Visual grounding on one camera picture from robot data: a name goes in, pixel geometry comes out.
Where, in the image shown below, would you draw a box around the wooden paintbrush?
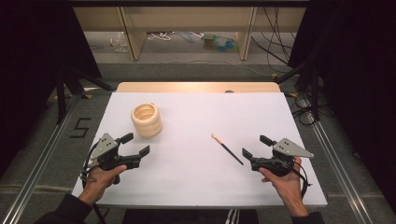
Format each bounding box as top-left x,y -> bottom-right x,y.
210,133 -> 245,166

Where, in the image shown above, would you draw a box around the beige wooden shelf unit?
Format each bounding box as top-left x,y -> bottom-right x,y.
73,6 -> 307,63

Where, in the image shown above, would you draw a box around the black metal stand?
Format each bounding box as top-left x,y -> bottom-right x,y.
54,64 -> 115,125
274,59 -> 323,122

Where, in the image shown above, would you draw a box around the dark curtain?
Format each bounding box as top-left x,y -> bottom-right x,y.
0,0 -> 102,180
288,0 -> 396,202

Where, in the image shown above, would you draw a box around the black hanging cables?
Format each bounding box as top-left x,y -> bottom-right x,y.
250,7 -> 297,64

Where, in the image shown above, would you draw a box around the clear plastic bag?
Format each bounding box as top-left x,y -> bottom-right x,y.
109,31 -> 129,53

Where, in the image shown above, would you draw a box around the white cord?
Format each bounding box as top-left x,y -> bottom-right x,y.
147,31 -> 176,42

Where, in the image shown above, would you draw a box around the left hand-held gripper cable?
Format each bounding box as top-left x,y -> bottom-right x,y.
79,141 -> 108,224

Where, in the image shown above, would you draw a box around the person's left hand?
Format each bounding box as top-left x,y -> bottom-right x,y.
78,163 -> 129,206

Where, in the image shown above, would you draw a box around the black tape floor mark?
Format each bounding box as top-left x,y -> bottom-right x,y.
68,117 -> 92,139

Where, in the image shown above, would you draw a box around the aluminium floor rail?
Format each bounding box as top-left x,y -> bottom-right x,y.
0,94 -> 82,224
306,102 -> 375,224

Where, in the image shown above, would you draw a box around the right hand-held gripper cable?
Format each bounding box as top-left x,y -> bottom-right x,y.
292,161 -> 313,200

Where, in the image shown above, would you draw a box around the ribbed wooden cup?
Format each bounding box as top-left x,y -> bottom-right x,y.
130,102 -> 163,139

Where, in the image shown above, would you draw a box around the black coiled floor cables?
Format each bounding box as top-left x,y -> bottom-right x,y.
290,92 -> 321,127

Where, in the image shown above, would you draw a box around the colourful plastic bottles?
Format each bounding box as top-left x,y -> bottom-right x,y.
202,33 -> 240,53

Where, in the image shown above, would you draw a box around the person's right hand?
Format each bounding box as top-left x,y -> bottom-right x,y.
257,157 -> 309,217

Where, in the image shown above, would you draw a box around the light wooden table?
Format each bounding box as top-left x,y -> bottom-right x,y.
116,81 -> 282,93

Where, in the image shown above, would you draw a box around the hand-held gripper cable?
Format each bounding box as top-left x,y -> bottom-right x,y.
292,161 -> 313,200
79,141 -> 108,224

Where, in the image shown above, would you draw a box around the person's black striped pants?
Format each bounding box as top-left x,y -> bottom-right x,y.
121,208 -> 260,224

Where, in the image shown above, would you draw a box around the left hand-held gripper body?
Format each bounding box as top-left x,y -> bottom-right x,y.
90,133 -> 143,172

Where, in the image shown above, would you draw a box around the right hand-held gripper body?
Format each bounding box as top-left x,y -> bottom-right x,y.
249,138 -> 316,177

